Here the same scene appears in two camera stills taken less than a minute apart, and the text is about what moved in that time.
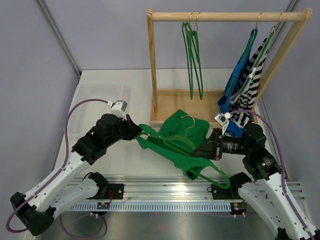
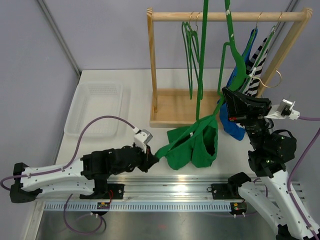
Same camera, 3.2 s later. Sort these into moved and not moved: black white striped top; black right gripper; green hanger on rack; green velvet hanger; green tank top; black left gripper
Moved: black left gripper; green velvet hanger; green tank top; black right gripper
Not moved: black white striped top; green hanger on rack
